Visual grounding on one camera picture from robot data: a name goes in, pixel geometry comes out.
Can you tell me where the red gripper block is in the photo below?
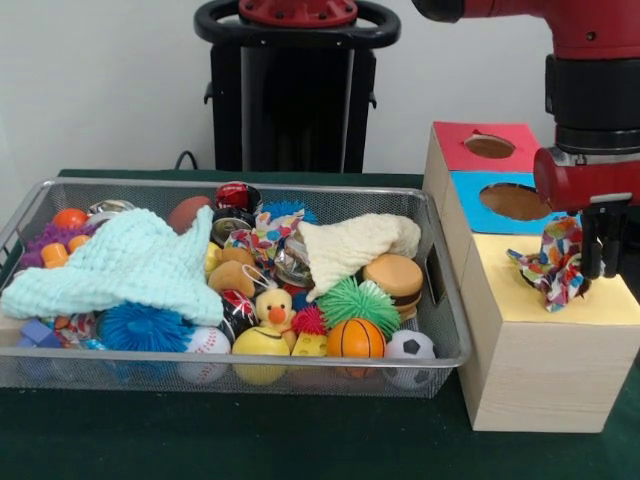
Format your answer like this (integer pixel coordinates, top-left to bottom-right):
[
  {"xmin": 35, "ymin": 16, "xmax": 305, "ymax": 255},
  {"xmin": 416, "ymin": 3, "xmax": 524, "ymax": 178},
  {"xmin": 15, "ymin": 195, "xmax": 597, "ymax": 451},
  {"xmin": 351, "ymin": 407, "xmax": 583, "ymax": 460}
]
[{"xmin": 533, "ymin": 146, "xmax": 640, "ymax": 280}]

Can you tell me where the colourful confetti paper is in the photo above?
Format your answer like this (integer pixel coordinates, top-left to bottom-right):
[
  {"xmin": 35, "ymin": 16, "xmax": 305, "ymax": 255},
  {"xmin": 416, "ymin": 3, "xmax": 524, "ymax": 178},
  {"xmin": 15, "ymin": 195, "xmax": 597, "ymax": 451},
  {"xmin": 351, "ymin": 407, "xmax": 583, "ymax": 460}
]
[
  {"xmin": 506, "ymin": 215, "xmax": 591, "ymax": 314},
  {"xmin": 223, "ymin": 208, "xmax": 306, "ymax": 271}
]

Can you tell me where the wooden box with three holes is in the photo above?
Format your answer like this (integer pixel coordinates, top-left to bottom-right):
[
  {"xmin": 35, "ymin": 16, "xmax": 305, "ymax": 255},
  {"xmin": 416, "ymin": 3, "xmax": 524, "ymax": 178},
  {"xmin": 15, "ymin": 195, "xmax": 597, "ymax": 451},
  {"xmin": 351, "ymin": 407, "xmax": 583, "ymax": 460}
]
[{"xmin": 422, "ymin": 119, "xmax": 640, "ymax": 434}]

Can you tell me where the shallow metal mesh bin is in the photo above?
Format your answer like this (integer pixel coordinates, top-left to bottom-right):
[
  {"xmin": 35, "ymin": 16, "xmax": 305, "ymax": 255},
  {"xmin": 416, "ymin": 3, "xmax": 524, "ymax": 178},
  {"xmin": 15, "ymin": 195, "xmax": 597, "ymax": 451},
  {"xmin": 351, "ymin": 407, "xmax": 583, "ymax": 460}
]
[{"xmin": 0, "ymin": 175, "xmax": 474, "ymax": 400}]

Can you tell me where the toy hamburger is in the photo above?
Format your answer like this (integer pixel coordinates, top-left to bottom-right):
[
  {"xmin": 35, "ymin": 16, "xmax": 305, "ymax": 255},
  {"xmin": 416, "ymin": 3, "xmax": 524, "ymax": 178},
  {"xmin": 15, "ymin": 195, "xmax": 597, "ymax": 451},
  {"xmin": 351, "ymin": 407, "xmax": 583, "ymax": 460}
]
[{"xmin": 362, "ymin": 253, "xmax": 425, "ymax": 321}]

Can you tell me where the toy soccer ball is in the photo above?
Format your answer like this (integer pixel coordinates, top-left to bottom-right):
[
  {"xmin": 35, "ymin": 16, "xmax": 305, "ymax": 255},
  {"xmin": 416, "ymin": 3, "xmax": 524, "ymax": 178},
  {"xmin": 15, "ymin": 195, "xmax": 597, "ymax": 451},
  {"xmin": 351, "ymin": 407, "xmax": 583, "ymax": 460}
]
[{"xmin": 384, "ymin": 328, "xmax": 437, "ymax": 391}]

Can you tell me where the green spiky ball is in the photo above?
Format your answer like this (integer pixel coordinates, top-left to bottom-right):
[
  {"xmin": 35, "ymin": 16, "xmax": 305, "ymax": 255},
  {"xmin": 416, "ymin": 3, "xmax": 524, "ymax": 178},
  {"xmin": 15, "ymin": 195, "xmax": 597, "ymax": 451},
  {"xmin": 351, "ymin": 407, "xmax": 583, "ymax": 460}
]
[{"xmin": 316, "ymin": 276, "xmax": 401, "ymax": 334}]

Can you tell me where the cream knitted cloth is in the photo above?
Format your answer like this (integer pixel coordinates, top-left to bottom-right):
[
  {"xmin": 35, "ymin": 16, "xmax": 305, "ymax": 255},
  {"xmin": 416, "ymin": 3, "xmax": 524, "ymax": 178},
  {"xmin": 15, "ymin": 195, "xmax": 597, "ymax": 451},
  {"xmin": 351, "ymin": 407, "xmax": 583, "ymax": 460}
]
[{"xmin": 295, "ymin": 212, "xmax": 423, "ymax": 304}]

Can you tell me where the orange toy basketball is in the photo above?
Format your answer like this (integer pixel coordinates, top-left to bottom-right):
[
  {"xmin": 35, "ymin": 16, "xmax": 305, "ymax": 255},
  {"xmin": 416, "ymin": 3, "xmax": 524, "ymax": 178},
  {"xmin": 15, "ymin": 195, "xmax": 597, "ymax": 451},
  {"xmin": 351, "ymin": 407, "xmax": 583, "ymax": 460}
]
[{"xmin": 325, "ymin": 317, "xmax": 388, "ymax": 359}]

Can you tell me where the yellow plush duck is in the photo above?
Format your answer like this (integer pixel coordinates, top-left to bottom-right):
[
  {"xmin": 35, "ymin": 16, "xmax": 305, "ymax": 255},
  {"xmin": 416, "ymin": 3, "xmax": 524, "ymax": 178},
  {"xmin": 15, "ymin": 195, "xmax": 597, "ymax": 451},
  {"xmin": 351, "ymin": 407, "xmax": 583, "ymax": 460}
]
[{"xmin": 254, "ymin": 289, "xmax": 299, "ymax": 346}]

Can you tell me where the yellow smiley ball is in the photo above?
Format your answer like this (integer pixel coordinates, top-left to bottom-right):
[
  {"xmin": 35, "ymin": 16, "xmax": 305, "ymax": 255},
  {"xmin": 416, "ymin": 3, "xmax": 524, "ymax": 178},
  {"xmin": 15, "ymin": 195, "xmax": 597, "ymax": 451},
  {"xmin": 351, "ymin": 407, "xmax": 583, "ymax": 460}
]
[{"xmin": 231, "ymin": 325, "xmax": 292, "ymax": 386}]

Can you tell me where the dark green table cloth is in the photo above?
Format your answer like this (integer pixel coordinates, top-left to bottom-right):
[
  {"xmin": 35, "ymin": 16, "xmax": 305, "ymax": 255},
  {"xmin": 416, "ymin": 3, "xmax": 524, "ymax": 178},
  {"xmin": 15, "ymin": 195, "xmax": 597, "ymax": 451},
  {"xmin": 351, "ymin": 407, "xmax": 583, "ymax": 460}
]
[{"xmin": 0, "ymin": 168, "xmax": 640, "ymax": 480}]

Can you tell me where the large blue spiky ball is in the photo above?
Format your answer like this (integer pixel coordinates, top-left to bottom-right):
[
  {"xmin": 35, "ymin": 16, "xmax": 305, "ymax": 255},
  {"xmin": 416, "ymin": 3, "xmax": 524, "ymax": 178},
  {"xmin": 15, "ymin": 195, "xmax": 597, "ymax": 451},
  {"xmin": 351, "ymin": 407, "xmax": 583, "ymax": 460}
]
[{"xmin": 102, "ymin": 301, "xmax": 199, "ymax": 354}]

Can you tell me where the light blue knitted cloth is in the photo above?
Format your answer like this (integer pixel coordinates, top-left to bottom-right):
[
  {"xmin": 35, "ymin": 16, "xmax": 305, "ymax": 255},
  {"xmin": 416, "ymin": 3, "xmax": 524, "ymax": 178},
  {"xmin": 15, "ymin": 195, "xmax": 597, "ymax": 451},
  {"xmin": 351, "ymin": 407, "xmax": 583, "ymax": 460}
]
[{"xmin": 0, "ymin": 205, "xmax": 226, "ymax": 326}]

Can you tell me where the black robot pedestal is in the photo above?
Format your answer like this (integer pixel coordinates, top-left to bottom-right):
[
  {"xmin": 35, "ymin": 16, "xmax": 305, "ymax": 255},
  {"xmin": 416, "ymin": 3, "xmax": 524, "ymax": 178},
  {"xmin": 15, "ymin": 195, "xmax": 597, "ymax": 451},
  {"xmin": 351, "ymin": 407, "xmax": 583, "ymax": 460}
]
[{"xmin": 193, "ymin": 0, "xmax": 401, "ymax": 174}]

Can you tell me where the black cable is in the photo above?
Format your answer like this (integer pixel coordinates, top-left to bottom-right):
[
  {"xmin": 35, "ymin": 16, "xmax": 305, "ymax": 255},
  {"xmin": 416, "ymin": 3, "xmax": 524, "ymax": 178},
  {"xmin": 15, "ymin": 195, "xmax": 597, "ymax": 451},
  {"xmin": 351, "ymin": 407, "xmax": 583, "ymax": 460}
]
[{"xmin": 173, "ymin": 148, "xmax": 201, "ymax": 171}]

